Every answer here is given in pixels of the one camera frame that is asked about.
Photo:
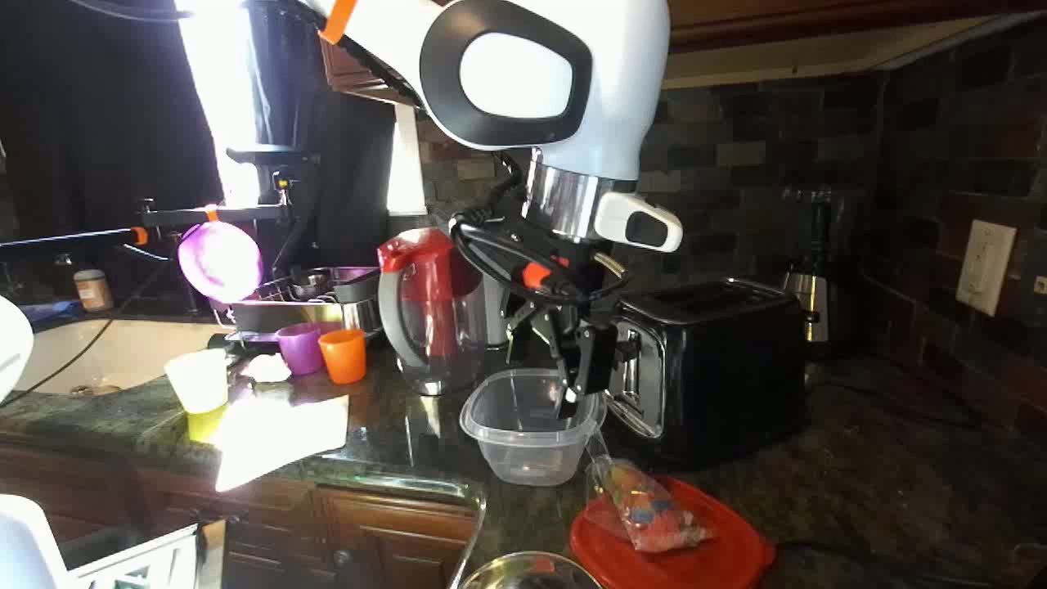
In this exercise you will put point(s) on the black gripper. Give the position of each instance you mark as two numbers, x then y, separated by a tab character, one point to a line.
585	300

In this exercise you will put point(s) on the clear bag of gummy bears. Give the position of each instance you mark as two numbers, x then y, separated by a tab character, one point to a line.
649	511

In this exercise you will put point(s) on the red plastic container lid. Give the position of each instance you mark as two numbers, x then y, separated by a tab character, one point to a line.
731	559

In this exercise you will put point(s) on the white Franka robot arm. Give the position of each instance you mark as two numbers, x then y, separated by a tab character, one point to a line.
623	99

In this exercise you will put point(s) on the silver metal bowl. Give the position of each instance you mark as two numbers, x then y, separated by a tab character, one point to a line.
527	575

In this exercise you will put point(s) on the purple plastic bowl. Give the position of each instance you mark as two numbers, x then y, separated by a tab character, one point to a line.
218	263

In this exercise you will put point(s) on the clear plastic food container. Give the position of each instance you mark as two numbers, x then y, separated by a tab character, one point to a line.
525	445

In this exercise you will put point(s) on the black toaster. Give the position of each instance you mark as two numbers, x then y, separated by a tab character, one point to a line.
722	372

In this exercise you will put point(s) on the clear pitcher with red lid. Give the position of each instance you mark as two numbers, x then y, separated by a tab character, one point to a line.
430	295

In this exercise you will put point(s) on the orange plastic cup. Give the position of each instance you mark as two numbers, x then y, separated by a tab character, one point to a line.
344	359

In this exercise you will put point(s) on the dark blender with silver base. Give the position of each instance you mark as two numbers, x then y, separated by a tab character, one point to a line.
812	295

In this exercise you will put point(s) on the wooden base cabinet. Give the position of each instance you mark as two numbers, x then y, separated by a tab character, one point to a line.
382	534

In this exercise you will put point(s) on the white paper towel roll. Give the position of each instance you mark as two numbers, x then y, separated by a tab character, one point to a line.
406	166

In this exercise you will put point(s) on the purple plastic cup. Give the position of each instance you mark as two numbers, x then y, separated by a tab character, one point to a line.
300	348

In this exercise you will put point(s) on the metal dish pan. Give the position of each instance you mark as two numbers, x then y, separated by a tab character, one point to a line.
284	311

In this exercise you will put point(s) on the white paper sheet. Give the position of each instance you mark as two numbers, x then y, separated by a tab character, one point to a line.
280	437

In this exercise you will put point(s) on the small white dish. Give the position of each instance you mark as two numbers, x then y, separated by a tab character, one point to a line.
266	368

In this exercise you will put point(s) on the yellow green plastic cup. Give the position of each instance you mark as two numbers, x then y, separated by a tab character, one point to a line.
205	426

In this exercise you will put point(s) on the white plastic cup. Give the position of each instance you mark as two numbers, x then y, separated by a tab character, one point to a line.
198	380

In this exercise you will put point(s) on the small brown jar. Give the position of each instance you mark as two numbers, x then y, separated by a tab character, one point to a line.
92	293

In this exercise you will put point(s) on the white plastic crate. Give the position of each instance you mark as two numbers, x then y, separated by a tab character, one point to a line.
120	561

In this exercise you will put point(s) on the white wall switch plate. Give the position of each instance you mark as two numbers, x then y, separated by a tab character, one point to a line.
985	265

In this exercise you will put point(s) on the grey wall outlet plate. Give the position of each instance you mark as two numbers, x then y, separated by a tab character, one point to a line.
1038	287

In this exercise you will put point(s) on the black camera mount rod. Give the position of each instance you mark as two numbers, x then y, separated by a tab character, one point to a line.
67	235

